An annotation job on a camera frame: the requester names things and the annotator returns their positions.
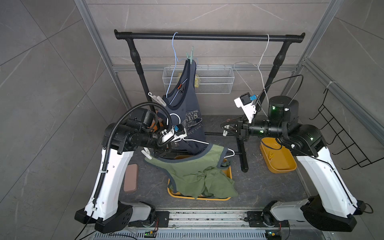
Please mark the white clothespin top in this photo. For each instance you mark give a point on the white clothespin top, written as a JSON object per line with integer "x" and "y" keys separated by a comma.
{"x": 225, "y": 131}

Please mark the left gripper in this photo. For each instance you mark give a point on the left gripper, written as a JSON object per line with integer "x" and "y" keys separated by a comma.
{"x": 165, "y": 149}

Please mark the black clothes rack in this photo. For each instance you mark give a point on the black clothes rack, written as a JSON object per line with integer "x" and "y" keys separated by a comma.
{"x": 287, "y": 40}

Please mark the pink rectangular block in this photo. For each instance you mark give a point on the pink rectangular block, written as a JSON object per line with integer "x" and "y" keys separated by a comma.
{"x": 131, "y": 178}

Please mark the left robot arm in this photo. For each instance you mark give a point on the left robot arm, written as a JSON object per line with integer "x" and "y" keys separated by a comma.
{"x": 147, "y": 125}

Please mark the large yellow tray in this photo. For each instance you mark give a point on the large yellow tray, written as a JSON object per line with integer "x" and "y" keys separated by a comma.
{"x": 227, "y": 172}

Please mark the black wall hook rack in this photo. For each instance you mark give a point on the black wall hook rack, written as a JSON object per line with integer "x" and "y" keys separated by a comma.
{"x": 342, "y": 136}

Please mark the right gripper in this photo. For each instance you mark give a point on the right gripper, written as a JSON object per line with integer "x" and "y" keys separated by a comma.
{"x": 242, "y": 127}

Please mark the white clothespin on rack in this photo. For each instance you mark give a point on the white clothespin on rack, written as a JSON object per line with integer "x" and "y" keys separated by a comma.
{"x": 157, "y": 99}

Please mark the green clothespin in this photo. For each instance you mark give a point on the green clothespin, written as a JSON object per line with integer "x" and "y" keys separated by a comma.
{"x": 190, "y": 56}

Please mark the small yellow bin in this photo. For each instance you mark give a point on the small yellow bin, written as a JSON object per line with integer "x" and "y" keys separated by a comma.
{"x": 282, "y": 162}

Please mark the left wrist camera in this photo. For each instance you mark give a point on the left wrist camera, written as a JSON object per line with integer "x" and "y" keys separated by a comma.
{"x": 178, "y": 132}

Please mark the white clothespin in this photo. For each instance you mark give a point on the white clothespin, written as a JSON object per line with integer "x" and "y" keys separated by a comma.
{"x": 157, "y": 99}
{"x": 225, "y": 131}
{"x": 146, "y": 153}

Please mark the navy blue tank top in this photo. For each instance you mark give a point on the navy blue tank top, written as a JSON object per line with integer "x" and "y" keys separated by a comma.
{"x": 182, "y": 100}

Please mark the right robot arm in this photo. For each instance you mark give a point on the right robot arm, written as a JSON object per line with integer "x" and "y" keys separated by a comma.
{"x": 333, "y": 208}

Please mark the orange toy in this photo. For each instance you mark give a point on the orange toy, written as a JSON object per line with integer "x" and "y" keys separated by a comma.
{"x": 157, "y": 125}

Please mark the green tank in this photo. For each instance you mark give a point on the green tank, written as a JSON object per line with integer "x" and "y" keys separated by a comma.
{"x": 199, "y": 175}

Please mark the metal base rail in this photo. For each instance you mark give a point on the metal base rail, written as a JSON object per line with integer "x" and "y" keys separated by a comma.
{"x": 210, "y": 224}

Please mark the white wire mesh basket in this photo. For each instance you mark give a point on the white wire mesh basket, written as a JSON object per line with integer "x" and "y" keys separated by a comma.
{"x": 208, "y": 80}

